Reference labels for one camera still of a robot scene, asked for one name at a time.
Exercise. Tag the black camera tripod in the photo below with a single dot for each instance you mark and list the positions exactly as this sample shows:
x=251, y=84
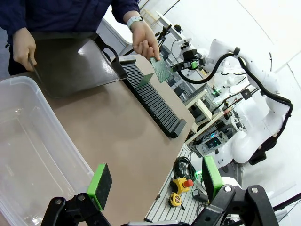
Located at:
x=163, y=33

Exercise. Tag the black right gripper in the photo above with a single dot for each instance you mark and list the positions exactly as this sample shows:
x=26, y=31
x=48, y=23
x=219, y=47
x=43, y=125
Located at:
x=194, y=55

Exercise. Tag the black power adapter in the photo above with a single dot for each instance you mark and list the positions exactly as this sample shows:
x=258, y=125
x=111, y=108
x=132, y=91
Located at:
x=200, y=195

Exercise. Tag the clear plastic storage box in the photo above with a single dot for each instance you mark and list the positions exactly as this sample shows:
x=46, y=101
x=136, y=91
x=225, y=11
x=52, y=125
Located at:
x=28, y=141

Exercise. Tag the person in purple jacket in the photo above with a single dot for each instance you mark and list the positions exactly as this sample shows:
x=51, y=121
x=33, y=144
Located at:
x=58, y=14

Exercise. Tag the yellow emergency stop button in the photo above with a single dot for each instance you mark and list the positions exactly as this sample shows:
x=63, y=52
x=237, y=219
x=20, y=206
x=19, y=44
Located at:
x=182, y=184

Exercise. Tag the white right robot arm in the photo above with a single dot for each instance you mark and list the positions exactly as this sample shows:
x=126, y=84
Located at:
x=258, y=77

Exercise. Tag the small dark green PCB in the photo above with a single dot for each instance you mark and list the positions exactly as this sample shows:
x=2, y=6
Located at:
x=146, y=80

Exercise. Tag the yellow tape measure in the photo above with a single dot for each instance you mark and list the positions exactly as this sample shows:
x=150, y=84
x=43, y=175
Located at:
x=175, y=200

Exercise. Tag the aluminium profile platform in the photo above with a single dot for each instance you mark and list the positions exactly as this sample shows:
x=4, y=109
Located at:
x=164, y=207

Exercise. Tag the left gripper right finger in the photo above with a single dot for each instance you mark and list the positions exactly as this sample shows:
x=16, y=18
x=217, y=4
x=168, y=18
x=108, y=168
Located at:
x=211, y=179

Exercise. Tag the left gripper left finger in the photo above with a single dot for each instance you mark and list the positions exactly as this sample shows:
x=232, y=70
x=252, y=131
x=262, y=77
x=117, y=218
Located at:
x=101, y=186

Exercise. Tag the person's left forearm purple sleeve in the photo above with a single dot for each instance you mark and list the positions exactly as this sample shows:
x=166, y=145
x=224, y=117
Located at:
x=124, y=9

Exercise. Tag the electronics control rack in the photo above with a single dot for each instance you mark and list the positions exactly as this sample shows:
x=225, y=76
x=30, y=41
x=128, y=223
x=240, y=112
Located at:
x=211, y=131

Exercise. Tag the person's left hand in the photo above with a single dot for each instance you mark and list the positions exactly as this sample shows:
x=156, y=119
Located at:
x=144, y=40

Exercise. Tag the person's right forearm purple sleeve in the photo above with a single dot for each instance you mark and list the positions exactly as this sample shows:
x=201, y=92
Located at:
x=11, y=21

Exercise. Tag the black slotted PCB rack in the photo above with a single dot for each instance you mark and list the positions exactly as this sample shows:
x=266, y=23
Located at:
x=155, y=103

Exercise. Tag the large green perforated PCB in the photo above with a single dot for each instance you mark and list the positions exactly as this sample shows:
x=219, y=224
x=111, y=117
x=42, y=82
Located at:
x=160, y=69

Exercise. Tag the person's right hand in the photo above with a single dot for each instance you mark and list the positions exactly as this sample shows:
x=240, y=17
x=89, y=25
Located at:
x=24, y=49

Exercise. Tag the white wristband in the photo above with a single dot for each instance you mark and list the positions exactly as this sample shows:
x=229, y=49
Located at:
x=134, y=21

